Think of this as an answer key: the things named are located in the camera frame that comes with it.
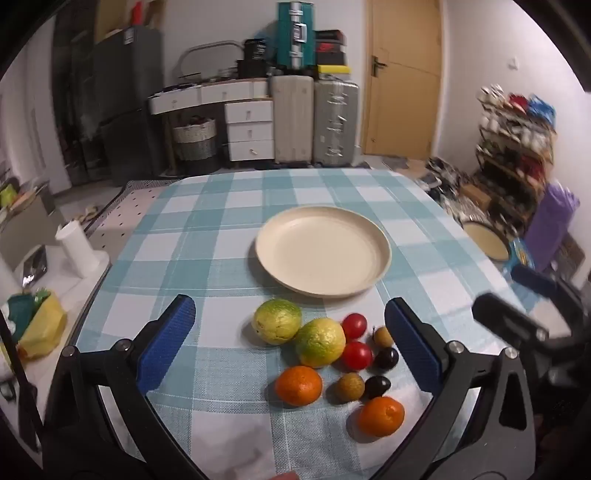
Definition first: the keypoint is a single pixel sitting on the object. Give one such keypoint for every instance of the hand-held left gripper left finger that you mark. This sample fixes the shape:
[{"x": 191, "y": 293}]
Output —
[{"x": 168, "y": 341}]

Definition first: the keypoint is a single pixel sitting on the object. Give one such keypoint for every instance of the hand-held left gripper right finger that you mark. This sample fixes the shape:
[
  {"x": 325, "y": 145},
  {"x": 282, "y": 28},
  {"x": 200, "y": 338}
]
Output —
[{"x": 413, "y": 344}]

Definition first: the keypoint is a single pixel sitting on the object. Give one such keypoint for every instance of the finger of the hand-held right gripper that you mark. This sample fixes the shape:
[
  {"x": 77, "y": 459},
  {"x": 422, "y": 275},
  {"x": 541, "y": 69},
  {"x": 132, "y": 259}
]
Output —
[
  {"x": 505, "y": 316},
  {"x": 531, "y": 279}
]

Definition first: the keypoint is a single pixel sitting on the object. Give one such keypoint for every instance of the brown longan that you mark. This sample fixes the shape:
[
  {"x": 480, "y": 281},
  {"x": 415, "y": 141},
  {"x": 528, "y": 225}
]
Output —
[
  {"x": 349, "y": 386},
  {"x": 383, "y": 337}
]

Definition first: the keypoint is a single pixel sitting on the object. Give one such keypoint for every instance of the orange mandarin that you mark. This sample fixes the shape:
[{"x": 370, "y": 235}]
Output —
[
  {"x": 298, "y": 385},
  {"x": 381, "y": 416}
]

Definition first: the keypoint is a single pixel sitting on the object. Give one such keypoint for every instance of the green-yellow citrus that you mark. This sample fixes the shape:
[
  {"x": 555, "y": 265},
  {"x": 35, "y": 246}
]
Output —
[{"x": 320, "y": 342}]

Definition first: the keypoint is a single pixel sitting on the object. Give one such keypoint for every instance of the yellow-green guava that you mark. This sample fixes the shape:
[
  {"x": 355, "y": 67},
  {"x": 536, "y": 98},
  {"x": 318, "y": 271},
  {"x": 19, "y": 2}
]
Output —
[{"x": 277, "y": 321}]

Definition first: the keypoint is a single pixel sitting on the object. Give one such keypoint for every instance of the cream round plate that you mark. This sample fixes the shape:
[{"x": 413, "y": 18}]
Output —
[{"x": 323, "y": 251}]

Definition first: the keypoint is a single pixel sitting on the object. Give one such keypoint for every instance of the blue packet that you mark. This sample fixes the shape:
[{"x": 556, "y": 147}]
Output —
[{"x": 522, "y": 253}]

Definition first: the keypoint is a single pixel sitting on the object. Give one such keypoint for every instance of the dark purple grape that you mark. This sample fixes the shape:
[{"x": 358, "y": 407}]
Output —
[
  {"x": 377, "y": 386},
  {"x": 387, "y": 357}
]

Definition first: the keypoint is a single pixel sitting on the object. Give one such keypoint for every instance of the purple bag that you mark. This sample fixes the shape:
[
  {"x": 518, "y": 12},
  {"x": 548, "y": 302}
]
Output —
[{"x": 551, "y": 226}]

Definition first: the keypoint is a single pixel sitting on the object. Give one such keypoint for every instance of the red cherry tomato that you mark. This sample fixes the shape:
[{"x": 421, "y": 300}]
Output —
[
  {"x": 354, "y": 325},
  {"x": 357, "y": 355}
]

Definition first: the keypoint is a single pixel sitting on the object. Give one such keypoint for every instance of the round cream tray dark rim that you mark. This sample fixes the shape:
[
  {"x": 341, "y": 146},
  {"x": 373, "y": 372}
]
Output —
[{"x": 487, "y": 241}]

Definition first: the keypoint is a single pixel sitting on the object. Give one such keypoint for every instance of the brown cardboard box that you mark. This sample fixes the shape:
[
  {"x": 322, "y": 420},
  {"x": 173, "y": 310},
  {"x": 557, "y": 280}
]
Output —
[{"x": 475, "y": 196}]

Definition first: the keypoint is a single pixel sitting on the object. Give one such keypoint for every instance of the teal checked tablecloth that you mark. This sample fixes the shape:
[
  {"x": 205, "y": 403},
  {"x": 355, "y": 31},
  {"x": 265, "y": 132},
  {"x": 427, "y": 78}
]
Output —
[{"x": 207, "y": 240}]

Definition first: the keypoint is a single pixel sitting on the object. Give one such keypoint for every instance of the yellow plastic bag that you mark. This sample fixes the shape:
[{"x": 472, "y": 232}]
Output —
[{"x": 44, "y": 325}]

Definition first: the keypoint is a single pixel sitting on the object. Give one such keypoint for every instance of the wooden shoe rack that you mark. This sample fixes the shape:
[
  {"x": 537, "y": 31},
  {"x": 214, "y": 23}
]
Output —
[{"x": 517, "y": 152}]

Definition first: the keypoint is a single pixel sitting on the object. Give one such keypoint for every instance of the white paper roll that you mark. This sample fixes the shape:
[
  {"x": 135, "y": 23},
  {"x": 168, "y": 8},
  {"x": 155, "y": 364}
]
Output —
[{"x": 76, "y": 249}]

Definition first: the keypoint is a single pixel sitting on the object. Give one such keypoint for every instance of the white dotted mat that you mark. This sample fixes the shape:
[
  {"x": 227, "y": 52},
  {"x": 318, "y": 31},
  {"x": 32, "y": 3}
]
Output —
[{"x": 129, "y": 207}]

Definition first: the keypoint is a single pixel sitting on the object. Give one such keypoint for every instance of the green plastic bag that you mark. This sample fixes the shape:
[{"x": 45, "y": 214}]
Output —
[{"x": 21, "y": 311}]

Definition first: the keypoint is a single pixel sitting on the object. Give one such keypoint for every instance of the woven laundry basket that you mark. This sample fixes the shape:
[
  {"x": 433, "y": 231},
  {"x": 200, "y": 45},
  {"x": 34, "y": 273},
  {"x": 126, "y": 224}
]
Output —
[{"x": 195, "y": 138}]

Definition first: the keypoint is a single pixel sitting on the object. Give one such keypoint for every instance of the silver suitcase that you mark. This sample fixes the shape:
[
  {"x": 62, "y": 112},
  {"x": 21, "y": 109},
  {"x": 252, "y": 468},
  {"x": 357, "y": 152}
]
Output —
[{"x": 335, "y": 122}]

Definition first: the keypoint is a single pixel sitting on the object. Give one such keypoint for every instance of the dark grey fridge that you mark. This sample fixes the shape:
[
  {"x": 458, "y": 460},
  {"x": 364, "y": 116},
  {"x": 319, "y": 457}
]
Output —
[{"x": 129, "y": 106}]

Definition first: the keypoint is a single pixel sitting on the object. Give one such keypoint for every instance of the wooden door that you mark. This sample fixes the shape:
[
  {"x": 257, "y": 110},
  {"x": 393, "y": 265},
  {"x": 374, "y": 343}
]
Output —
[{"x": 401, "y": 78}]

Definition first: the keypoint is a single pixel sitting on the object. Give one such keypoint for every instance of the white desk with drawers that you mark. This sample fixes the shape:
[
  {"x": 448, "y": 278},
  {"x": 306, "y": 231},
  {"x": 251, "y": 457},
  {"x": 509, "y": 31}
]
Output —
[{"x": 207, "y": 94}]

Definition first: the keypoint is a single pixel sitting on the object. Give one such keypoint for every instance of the beige suitcase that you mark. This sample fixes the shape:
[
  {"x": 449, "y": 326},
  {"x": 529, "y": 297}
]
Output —
[{"x": 292, "y": 120}]

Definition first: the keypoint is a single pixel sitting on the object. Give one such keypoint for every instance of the yellow flat box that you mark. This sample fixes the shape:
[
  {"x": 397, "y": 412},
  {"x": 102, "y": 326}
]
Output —
[{"x": 334, "y": 70}]

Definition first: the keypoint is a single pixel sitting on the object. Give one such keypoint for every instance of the black box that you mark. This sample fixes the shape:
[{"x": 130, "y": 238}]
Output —
[{"x": 255, "y": 57}]

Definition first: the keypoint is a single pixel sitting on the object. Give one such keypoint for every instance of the stack of black shoe boxes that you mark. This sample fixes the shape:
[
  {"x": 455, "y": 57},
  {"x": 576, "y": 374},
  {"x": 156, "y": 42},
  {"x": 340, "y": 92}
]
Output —
[{"x": 330, "y": 48}]

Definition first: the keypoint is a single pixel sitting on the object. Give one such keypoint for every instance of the teal suitcase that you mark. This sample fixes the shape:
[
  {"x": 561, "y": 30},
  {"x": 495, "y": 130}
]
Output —
[{"x": 295, "y": 34}]

